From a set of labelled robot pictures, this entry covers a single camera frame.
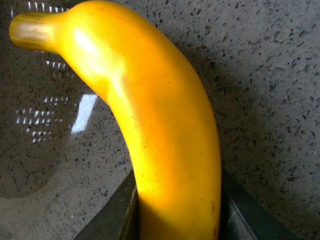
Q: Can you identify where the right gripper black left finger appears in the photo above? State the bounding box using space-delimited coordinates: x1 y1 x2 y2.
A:
75 172 139 240

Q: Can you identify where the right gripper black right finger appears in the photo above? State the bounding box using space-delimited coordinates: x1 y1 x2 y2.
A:
219 169 299 240

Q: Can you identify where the yellow banana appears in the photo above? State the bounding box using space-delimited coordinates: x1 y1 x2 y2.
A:
9 0 222 240

